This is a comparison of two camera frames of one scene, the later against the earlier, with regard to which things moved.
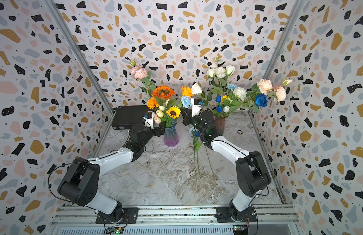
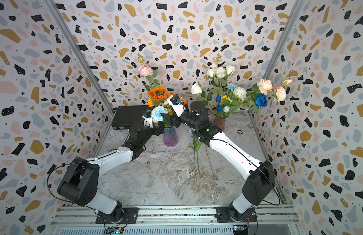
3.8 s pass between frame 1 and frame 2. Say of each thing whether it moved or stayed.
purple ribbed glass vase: stayed
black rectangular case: stayed
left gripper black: stayed
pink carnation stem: moved
